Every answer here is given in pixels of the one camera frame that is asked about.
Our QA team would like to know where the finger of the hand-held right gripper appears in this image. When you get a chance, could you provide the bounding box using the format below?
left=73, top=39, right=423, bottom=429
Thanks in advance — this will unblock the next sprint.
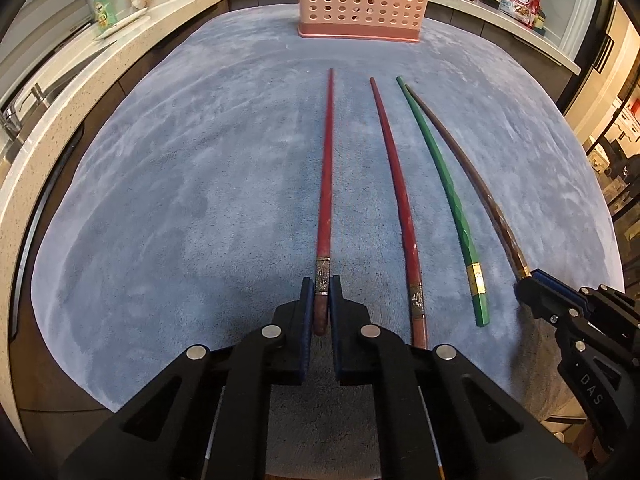
left=531, top=269, right=640, bottom=331
left=515, top=279, right=601, bottom=362

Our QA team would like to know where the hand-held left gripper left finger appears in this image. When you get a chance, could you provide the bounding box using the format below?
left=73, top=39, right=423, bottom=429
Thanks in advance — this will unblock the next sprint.
left=60, top=277, right=316, bottom=480

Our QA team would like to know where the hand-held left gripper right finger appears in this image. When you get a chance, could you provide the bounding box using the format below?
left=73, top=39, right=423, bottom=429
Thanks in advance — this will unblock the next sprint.
left=330, top=275, right=583, bottom=480

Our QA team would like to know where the brown chopstick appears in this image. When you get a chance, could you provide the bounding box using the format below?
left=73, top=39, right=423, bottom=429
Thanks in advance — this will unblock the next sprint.
left=405, top=85, right=533, bottom=281

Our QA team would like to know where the dark red chopstick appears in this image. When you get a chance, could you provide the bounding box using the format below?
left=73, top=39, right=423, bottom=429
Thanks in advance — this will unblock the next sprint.
left=312, top=68, right=336, bottom=337
left=369, top=76, right=430, bottom=351

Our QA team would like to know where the pink perforated plastic basket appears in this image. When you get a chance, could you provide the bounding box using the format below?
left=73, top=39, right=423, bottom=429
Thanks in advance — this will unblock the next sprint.
left=297, top=0, right=431, bottom=43

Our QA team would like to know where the green chopstick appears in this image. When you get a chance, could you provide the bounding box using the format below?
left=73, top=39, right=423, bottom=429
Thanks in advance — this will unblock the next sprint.
left=396, top=75, right=492, bottom=328

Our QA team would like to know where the blue grey fleece blanket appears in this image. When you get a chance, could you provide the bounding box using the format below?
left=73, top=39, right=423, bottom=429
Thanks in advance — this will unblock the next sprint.
left=31, top=2, right=626, bottom=480

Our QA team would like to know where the white oval dish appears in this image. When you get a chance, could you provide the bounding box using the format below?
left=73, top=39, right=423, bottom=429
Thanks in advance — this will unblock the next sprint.
left=92, top=7, right=151, bottom=42

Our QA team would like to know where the chrome kitchen faucet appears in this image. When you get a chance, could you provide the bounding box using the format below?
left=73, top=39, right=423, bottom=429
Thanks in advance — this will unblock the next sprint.
left=0, top=105, right=23, bottom=137

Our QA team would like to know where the green dish soap bottle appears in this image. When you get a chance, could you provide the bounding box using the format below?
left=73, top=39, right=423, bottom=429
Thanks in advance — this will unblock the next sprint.
left=92, top=0, right=120, bottom=31

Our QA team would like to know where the black metal frame door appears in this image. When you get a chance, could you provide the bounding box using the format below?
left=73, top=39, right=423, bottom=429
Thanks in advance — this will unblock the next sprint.
left=555, top=10, right=640, bottom=241

